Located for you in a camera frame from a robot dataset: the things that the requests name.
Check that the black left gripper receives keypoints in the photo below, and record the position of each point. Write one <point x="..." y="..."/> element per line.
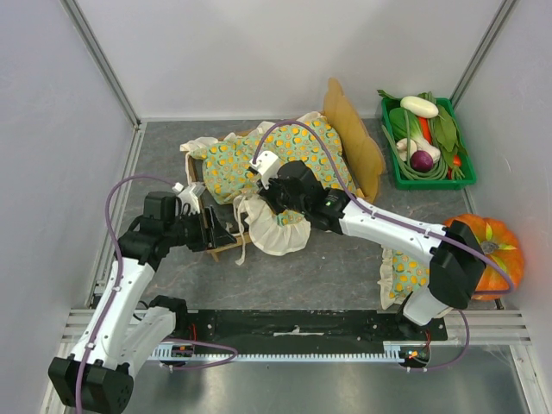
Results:
<point x="222" y="237"/>

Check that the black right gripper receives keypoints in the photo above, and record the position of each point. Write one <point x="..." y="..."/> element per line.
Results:
<point x="267" y="195"/>

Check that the lemon print cushion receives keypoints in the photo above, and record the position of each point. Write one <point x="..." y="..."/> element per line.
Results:
<point x="277" y="179"/>

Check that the wooden pet bed frame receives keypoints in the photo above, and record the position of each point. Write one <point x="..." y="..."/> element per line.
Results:
<point x="353" y="138"/>

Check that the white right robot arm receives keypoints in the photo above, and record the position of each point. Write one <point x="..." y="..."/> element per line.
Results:
<point x="451" y="253"/>

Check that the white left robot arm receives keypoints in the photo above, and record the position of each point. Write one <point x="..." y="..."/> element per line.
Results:
<point x="99" y="373"/>

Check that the white mushroom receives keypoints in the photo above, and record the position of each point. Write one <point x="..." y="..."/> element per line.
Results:
<point x="402" y="148"/>

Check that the bok choy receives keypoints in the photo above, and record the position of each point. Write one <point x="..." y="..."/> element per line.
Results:
<point x="406" y="125"/>

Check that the purple onion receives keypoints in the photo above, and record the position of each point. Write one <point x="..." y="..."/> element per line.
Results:
<point x="421" y="161"/>

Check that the small lemon print pillow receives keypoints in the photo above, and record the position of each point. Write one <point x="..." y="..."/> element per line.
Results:
<point x="399" y="276"/>

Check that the orange carrot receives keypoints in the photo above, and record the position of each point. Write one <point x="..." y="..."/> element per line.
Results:
<point x="425" y="129"/>

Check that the white eggplant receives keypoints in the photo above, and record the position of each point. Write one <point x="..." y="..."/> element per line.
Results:
<point x="419" y="107"/>

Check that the green long beans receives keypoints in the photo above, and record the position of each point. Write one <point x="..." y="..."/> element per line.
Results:
<point x="404" y="170"/>

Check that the green spinach leaves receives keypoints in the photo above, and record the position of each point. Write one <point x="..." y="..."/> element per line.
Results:
<point x="443" y="128"/>

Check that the orange pumpkin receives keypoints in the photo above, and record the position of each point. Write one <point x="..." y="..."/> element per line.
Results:
<point x="501" y="246"/>

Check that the white rope tie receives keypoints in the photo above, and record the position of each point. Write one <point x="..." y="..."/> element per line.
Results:
<point x="238" y="209"/>

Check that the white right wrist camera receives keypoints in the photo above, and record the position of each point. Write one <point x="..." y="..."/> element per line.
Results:
<point x="267" y="164"/>

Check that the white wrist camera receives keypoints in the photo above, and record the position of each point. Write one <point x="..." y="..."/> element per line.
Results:
<point x="189" y="196"/>
<point x="267" y="164"/>

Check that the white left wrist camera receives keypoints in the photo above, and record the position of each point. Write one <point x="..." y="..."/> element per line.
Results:
<point x="189" y="196"/>

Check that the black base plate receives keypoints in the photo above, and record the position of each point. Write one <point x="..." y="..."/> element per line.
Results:
<point x="288" y="332"/>

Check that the white cable duct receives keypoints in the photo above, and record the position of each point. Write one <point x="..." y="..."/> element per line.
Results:
<point x="171" y="353"/>

